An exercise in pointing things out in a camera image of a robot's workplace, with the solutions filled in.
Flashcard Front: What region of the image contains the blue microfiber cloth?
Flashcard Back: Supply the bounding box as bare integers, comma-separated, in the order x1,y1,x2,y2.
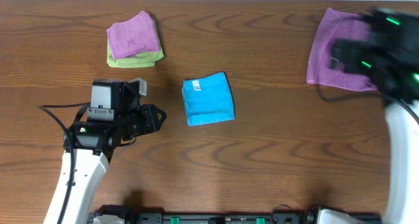
182,72,235,126

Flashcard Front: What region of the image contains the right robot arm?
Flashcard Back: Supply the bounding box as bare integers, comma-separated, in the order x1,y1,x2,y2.
330,8,418,223

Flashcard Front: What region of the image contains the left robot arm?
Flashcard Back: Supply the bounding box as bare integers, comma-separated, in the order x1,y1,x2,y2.
40,78,166,223

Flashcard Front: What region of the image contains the folded green cloth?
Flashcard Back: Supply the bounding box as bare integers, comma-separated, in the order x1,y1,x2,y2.
107,29,164,69

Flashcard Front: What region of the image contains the large purple cloth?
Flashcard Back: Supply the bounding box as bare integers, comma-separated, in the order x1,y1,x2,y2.
306,8,376,92

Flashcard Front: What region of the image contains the folded purple cloth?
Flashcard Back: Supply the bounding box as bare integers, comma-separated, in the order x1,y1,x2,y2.
107,11,160,60

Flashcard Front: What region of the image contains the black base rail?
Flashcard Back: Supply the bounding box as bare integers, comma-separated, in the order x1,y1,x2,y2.
86,204,383,224

